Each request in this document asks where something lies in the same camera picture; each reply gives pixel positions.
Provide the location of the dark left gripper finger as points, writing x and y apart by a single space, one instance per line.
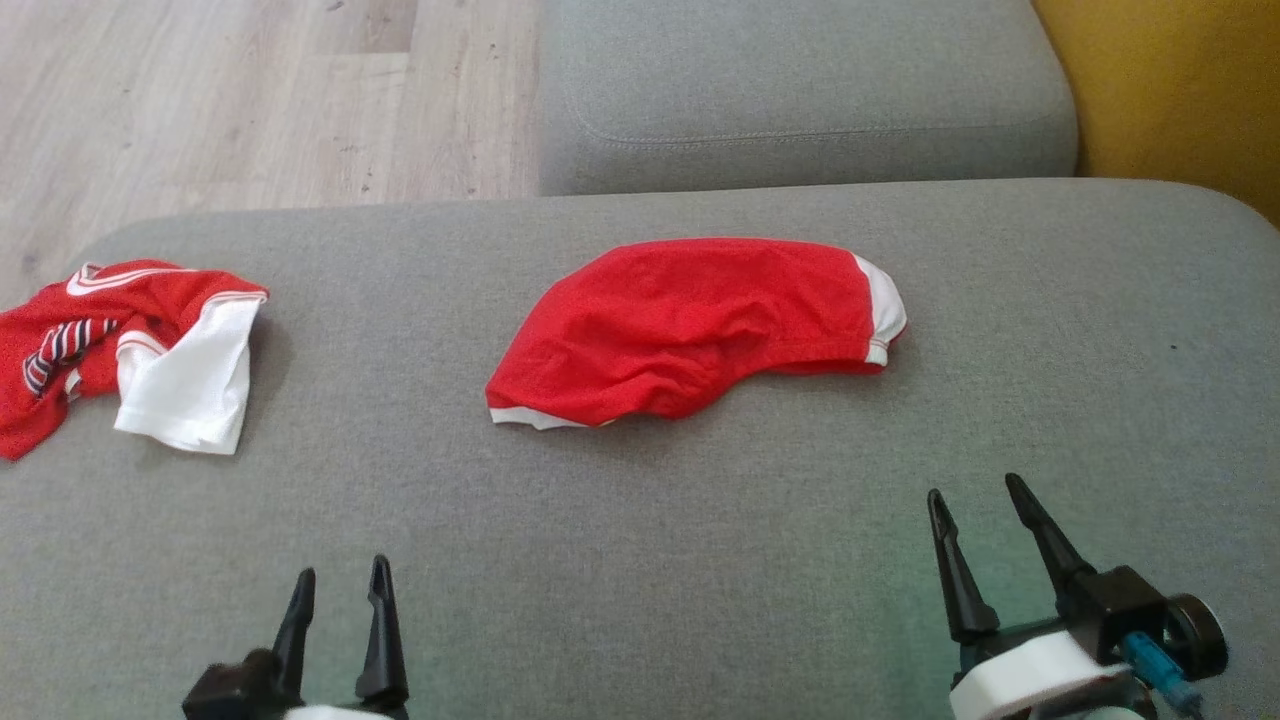
296 630
382 650

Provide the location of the red and white shirt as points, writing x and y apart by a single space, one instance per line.
150 290

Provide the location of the grey fabric sofa cushion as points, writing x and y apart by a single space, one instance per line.
800 90

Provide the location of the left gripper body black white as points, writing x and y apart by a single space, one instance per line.
240 690

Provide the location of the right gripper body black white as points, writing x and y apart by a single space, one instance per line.
1030 675

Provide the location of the large grey fabric sofa seat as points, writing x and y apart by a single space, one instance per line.
600 560

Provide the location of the red shorts with white trim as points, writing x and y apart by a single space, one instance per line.
680 320

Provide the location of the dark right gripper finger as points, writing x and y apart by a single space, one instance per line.
1050 545
962 590

